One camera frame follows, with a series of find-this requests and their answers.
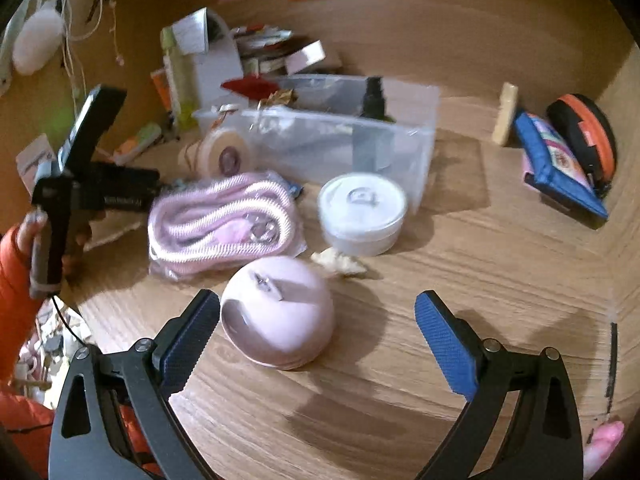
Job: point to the cream ribbon roll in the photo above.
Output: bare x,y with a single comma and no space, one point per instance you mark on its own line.
220,152

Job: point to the white paper bag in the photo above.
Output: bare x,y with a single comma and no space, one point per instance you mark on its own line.
215,70

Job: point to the wooden desktop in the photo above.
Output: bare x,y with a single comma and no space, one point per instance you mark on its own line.
400,410

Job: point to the stack of booklets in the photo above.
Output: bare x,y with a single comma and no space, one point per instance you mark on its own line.
265,50

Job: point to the white printed card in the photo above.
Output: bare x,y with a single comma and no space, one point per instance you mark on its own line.
35,160

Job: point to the orange jacket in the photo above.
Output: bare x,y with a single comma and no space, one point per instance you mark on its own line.
25,435

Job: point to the cream tube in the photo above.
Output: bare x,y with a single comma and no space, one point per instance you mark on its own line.
505,115

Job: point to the orange and green tube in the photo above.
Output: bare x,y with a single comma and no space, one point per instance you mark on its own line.
140,141

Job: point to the person's left forearm orange sleeve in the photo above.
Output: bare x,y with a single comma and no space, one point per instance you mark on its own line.
15,300

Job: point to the pink rounded object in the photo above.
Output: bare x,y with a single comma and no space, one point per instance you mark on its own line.
602,447

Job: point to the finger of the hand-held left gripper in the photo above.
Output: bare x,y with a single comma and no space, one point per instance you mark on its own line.
125,179

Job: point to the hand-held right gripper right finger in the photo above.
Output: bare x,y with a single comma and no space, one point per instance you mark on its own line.
445,345

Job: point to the person's left hand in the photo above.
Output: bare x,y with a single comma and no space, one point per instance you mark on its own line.
79,247

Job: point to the red pouch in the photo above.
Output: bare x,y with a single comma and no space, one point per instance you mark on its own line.
250,86

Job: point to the gold foil wrapper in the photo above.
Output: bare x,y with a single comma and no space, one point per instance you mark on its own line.
277,98

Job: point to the blue zip pouch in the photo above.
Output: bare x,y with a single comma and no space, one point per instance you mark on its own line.
540,155

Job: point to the white paper receipt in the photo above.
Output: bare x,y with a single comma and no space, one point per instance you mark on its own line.
190,30

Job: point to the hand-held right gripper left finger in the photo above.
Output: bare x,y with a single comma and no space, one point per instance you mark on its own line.
192,340

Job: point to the small orange box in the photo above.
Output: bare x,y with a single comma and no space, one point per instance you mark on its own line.
161,90

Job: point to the green spray bottle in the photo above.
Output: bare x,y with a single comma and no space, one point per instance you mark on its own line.
374,102

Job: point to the black and orange round case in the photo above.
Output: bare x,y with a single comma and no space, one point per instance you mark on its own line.
575,125

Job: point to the white paper sheet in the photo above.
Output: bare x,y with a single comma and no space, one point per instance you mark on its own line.
117,230

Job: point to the green and clear carton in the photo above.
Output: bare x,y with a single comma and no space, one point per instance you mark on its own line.
179,85

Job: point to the clear plastic storage box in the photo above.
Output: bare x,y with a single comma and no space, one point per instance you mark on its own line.
310,145

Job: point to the pink dome case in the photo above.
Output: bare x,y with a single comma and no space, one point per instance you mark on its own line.
280,320

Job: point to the white round container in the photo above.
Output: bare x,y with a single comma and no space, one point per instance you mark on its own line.
360,215

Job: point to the pink and white small box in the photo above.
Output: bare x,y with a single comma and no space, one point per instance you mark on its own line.
306,56

